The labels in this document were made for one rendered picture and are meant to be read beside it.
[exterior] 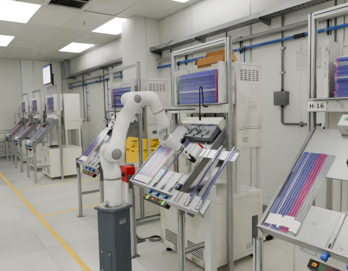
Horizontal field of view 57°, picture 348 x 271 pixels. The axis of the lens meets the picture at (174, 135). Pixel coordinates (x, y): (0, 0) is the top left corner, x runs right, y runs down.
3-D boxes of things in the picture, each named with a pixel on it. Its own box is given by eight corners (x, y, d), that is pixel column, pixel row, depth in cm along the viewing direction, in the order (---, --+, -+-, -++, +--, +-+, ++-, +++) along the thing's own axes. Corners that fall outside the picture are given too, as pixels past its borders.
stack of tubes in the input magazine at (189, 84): (216, 102, 254) (216, 68, 252) (178, 104, 295) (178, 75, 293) (227, 102, 261) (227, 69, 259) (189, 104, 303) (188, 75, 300)
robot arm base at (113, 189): (113, 211, 205) (111, 183, 204) (93, 207, 216) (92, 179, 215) (133, 204, 221) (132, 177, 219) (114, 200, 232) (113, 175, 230)
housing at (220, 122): (226, 136, 260) (217, 123, 254) (189, 133, 300) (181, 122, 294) (231, 129, 263) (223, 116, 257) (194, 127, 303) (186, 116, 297)
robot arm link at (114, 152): (113, 162, 222) (122, 166, 208) (98, 157, 216) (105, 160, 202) (138, 96, 228) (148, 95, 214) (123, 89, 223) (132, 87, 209)
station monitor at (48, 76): (50, 84, 632) (49, 63, 629) (43, 86, 679) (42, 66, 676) (57, 84, 640) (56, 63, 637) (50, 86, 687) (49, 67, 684)
